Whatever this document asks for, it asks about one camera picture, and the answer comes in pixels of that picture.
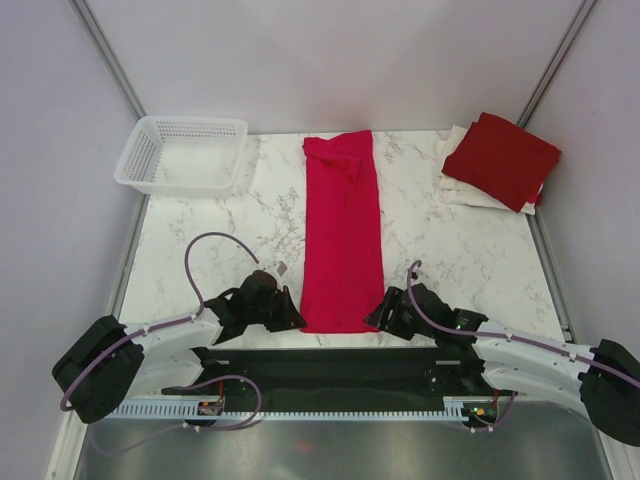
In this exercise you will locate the dark red folded t shirt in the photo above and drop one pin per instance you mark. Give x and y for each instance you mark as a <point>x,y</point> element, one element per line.
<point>502,160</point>

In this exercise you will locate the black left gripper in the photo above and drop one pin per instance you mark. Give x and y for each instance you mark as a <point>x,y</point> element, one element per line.
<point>289,317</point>

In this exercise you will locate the bright red t shirt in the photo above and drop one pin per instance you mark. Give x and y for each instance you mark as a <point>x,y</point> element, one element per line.
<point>343,278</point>

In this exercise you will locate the cream folded t shirt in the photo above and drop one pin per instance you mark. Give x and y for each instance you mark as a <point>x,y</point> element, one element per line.
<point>453,191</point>

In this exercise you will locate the white slotted cable duct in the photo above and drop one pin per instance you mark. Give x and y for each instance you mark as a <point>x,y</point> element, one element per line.
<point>447,409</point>

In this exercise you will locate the white plastic basket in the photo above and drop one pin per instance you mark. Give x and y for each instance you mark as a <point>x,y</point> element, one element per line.
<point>182,156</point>

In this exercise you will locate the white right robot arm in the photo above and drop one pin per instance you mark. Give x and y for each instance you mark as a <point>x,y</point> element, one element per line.
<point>599,382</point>

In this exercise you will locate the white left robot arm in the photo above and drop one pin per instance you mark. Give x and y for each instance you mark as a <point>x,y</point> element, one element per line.
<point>113,362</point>

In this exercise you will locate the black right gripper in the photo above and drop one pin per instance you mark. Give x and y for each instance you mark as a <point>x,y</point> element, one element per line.
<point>378,316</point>

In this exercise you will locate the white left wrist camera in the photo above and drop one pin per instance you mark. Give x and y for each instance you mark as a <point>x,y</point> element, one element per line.
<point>280,269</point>

